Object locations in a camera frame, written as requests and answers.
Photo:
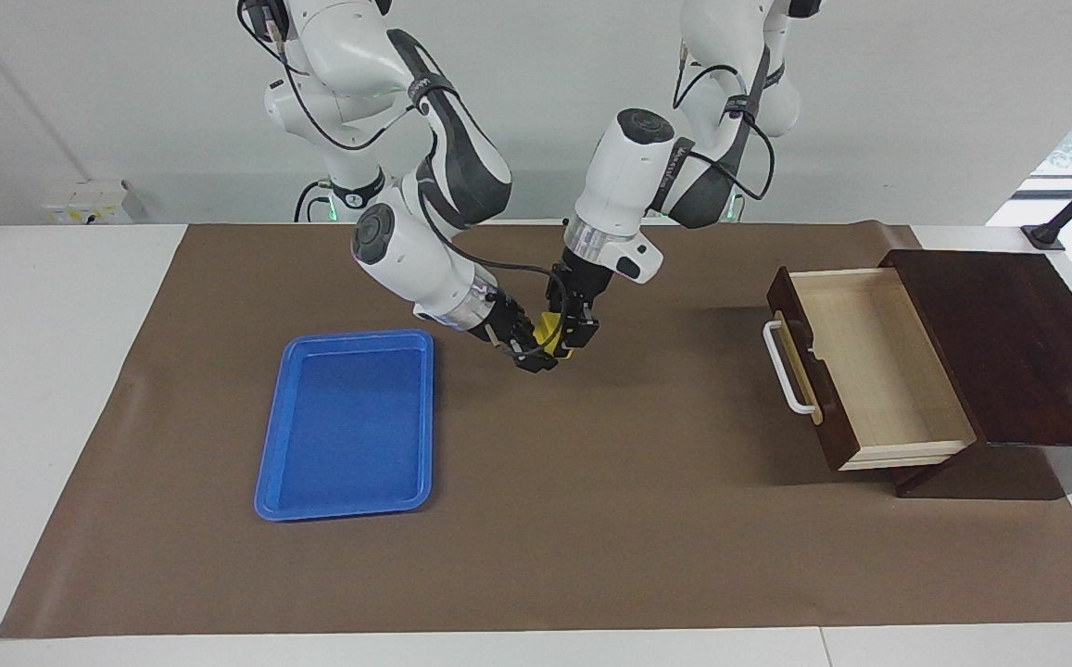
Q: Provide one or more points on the yellow cube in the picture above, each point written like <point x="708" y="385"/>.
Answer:
<point x="549" y="326"/>

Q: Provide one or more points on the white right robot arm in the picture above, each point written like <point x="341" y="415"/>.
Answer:
<point x="424" y="250"/>

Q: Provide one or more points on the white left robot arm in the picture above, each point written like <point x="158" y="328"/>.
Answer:
<point x="628" y="176"/>

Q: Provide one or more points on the white wall socket box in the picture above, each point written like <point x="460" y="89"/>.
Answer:
<point x="91" y="204"/>

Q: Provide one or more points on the brown paper table mat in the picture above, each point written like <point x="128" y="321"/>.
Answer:
<point x="591" y="519"/>

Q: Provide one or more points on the wooden drawer with dark face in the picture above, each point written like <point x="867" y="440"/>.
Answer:
<point x="878" y="371"/>

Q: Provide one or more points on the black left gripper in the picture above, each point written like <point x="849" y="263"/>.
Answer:
<point x="584" y="283"/>

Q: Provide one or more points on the dark wooden drawer cabinet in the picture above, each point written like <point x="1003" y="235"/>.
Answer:
<point x="1027" y="352"/>

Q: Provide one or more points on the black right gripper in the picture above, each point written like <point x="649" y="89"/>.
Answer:
<point x="501" y="320"/>

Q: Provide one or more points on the blue plastic tray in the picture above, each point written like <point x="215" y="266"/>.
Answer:
<point x="350" y="426"/>

